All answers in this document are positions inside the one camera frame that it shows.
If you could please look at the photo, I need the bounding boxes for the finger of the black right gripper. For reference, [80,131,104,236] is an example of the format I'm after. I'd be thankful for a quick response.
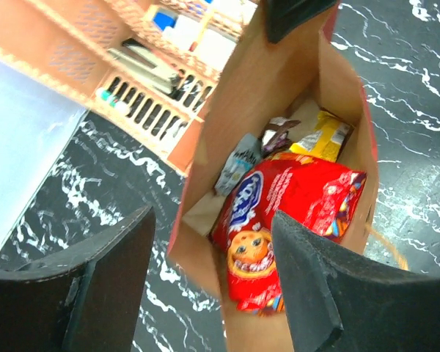
[265,0,337,44]

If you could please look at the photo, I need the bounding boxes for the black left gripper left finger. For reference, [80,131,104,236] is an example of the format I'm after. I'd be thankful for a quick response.
[0,207,155,351]

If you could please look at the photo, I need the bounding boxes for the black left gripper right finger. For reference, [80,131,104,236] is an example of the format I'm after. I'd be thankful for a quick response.
[272,212,440,351]

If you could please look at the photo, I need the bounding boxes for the red chips bag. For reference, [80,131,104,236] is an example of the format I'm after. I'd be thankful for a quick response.
[210,153,367,316]

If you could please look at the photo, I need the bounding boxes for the red paper bag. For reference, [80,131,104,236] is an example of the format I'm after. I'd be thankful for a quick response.
[168,1,378,351]

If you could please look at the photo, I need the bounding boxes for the yellow snack pack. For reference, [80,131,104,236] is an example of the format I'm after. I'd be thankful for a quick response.
[289,110,353,162]

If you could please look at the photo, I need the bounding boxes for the grey stapler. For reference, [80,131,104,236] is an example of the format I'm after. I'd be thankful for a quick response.
[107,38,181,97]

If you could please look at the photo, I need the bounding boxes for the peach desk organizer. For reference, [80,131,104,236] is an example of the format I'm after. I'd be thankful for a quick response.
[0,1,257,175]

